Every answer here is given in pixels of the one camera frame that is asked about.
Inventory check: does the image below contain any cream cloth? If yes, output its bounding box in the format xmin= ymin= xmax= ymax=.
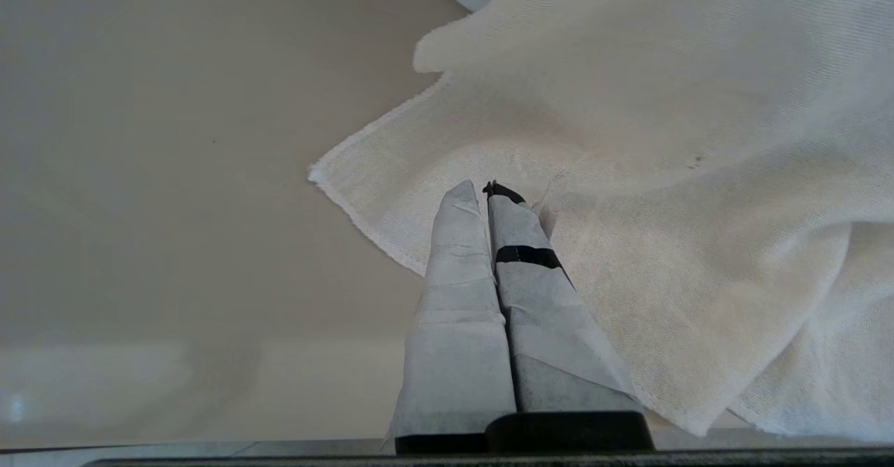
xmin=309 ymin=0 xmax=894 ymax=445

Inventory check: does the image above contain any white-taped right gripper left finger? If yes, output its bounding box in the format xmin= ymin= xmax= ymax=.
xmin=388 ymin=179 xmax=518 ymax=454

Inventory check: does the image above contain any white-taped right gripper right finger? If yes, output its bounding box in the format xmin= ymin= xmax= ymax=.
xmin=483 ymin=181 xmax=645 ymax=415

